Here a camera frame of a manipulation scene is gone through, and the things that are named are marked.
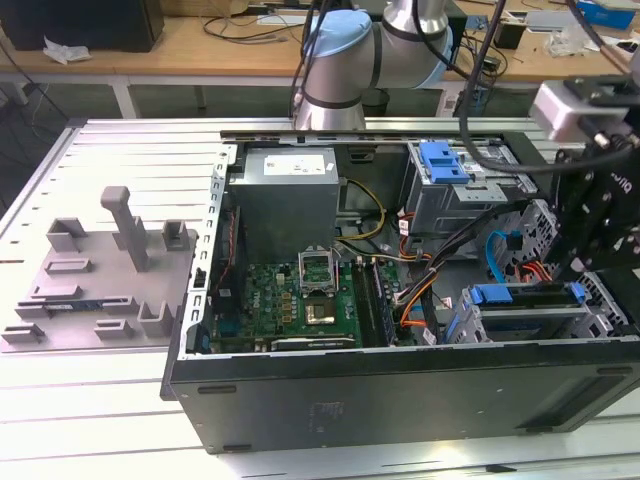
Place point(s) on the clear plastic bag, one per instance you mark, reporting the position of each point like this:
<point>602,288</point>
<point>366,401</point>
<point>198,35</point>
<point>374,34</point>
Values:
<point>562,42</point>

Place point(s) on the grey power supply unit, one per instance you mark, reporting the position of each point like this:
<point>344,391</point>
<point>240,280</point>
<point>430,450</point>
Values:
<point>285,210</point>

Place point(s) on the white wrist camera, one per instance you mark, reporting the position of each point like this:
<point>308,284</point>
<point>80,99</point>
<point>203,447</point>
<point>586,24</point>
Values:
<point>555,110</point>

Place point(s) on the blue plastic drive latch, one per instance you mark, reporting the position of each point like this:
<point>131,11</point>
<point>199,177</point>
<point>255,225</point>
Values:
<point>440,172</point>

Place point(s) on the wooden desk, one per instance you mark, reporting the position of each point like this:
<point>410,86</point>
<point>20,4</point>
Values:
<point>150,60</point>

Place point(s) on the CPU socket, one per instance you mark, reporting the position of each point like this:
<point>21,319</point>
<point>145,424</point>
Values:
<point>320,312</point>

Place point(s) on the metal locking lever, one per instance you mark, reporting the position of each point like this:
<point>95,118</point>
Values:
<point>339,260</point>

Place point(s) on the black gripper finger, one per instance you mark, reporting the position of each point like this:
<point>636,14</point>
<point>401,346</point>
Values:
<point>570,215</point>
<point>610,255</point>

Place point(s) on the metal optical drive cage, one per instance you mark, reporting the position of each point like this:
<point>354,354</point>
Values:
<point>435,210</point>

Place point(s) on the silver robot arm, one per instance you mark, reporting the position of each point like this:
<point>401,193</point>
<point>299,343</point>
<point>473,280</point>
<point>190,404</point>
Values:
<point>340,75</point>

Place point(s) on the silver flat device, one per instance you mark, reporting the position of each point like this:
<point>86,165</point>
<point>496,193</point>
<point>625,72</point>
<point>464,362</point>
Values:
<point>550,20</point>

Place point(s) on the metal disk bay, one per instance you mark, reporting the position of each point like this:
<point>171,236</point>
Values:
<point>530,314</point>

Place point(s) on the green motherboard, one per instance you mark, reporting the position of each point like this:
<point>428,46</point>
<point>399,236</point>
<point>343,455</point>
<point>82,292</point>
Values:
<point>270,300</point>

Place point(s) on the large black box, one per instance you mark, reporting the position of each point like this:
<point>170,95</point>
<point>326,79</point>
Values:
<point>100,25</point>

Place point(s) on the grey parts rack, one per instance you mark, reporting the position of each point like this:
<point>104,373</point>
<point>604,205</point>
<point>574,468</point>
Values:
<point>100,295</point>

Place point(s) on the black case fan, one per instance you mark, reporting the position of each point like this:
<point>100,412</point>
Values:
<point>232,235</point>

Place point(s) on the RAM stick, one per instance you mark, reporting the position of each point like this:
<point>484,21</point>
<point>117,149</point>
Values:
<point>65,306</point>

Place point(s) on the black power adapter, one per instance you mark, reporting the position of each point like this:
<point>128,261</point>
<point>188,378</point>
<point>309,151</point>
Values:
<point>491,65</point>

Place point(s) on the black PC case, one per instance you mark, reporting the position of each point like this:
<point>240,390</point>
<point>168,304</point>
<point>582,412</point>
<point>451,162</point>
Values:
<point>350,400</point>

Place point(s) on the black cube box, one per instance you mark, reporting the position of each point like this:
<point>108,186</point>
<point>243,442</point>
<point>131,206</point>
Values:
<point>460,30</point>

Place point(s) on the crumpled white paper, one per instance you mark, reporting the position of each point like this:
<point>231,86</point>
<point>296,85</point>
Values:
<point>65,50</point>

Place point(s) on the blue cardboard box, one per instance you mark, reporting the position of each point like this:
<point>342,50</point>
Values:
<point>607,15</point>

